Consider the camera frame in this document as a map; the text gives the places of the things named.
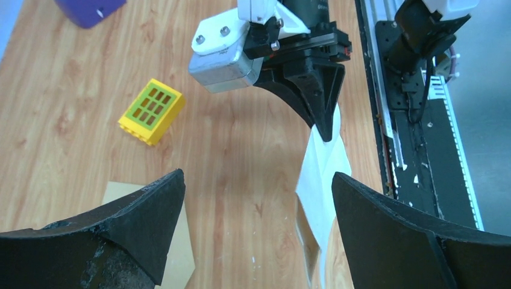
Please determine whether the purple plastic stand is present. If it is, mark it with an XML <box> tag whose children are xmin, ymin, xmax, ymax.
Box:
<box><xmin>54</xmin><ymin>0</ymin><xmax>127</xmax><ymax>29</ymax></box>

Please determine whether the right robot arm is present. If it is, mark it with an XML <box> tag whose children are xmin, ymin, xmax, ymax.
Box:
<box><xmin>243</xmin><ymin>1</ymin><xmax>470</xmax><ymax>142</ymax></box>

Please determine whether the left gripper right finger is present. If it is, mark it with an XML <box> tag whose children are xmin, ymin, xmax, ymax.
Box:
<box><xmin>331</xmin><ymin>172</ymin><xmax>510</xmax><ymax>288</ymax></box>

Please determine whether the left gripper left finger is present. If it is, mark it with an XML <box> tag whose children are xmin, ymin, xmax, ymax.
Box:
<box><xmin>1</xmin><ymin>169</ymin><xmax>186</xmax><ymax>288</ymax></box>

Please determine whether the brown paper envelope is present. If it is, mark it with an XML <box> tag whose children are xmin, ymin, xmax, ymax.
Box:
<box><xmin>102</xmin><ymin>181</ymin><xmax>195</xmax><ymax>289</ymax></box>

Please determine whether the yellow toy window brick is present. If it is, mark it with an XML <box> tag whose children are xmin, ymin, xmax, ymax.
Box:
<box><xmin>118</xmin><ymin>78</ymin><xmax>186</xmax><ymax>146</ymax></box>

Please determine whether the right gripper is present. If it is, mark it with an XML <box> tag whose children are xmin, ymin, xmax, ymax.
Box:
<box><xmin>242</xmin><ymin>16</ymin><xmax>352</xmax><ymax>142</ymax></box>

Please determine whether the letter paper sheet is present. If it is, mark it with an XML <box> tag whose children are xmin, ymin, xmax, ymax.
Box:
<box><xmin>295</xmin><ymin>105</ymin><xmax>352</xmax><ymax>288</ymax></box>

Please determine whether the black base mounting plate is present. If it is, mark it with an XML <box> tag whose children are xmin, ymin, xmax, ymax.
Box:
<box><xmin>356</xmin><ymin>1</ymin><xmax>477</xmax><ymax>229</ymax></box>

